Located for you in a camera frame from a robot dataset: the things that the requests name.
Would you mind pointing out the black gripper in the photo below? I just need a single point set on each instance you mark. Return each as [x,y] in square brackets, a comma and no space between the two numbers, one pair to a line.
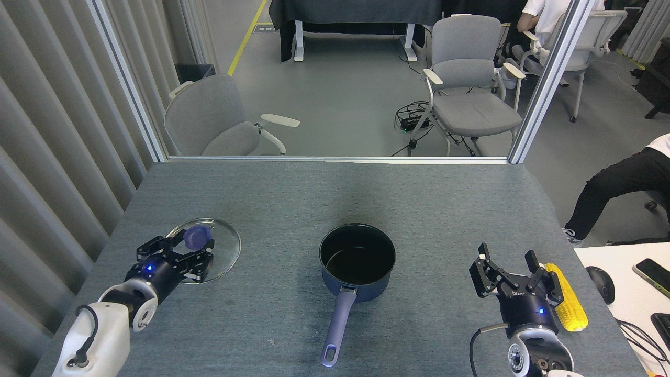
[526,306]
[157,275]

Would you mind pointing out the glass pot lid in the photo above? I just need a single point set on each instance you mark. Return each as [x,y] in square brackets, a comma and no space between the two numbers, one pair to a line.
[225,246]

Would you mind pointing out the yellow corn cob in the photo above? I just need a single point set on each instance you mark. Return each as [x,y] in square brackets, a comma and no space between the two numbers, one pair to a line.
[573,314]

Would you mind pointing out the black computer mouse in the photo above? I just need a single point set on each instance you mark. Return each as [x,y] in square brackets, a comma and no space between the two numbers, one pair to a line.
[602,285]

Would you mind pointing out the white side table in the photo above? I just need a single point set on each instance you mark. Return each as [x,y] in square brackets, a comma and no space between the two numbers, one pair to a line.
[633,314]

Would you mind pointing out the smartphone with green case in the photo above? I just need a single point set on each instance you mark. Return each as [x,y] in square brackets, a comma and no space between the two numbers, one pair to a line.
[653,275]

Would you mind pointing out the grey chair with white armrests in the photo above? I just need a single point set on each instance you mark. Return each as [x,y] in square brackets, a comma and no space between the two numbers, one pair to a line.
[204,115]
[466,73]

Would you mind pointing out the person in black trousers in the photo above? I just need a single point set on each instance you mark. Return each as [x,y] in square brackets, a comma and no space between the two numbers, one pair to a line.
[623,178]

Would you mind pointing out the black flat device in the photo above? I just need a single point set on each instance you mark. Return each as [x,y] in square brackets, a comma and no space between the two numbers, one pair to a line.
[662,330]

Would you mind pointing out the black office chair base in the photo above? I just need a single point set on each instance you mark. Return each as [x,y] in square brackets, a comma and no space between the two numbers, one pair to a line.
[654,201]

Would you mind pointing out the black box on floor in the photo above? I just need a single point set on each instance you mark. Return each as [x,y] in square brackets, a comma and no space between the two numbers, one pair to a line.
[194,72]

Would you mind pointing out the black power strip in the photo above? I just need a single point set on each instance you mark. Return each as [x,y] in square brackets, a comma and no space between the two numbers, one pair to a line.
[414,123]

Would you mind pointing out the black furniture piece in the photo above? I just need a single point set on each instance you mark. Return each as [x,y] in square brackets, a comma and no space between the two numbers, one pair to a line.
[654,78]

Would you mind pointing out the grey mesh-back office chair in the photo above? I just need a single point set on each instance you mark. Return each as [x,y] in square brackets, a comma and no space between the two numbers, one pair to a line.
[591,42]

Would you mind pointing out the person seated on chair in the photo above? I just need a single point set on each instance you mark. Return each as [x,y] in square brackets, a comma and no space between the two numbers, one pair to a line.
[547,13]

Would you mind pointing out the black-draped desk, white legs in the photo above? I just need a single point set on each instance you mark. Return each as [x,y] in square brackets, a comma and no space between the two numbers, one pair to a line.
[356,10]

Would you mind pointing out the silver frame post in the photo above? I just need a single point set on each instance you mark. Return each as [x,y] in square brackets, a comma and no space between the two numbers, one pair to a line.
[549,78]
[128,84]

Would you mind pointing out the silver frame crossbar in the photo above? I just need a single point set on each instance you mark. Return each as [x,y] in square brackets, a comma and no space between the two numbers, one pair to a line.
[335,159]

